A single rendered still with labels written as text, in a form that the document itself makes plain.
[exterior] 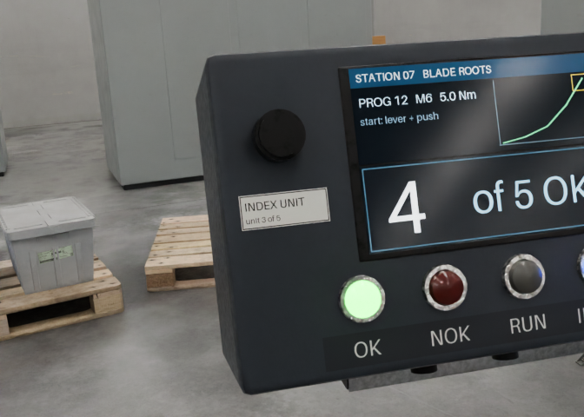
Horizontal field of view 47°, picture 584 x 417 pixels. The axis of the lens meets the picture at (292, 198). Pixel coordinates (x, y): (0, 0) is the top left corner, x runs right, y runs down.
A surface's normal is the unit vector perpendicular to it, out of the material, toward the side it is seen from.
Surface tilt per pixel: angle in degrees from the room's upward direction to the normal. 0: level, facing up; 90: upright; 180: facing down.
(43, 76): 90
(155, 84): 90
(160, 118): 90
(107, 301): 90
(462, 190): 75
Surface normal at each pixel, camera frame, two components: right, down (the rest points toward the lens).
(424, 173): 0.19, -0.04
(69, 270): 0.48, 0.27
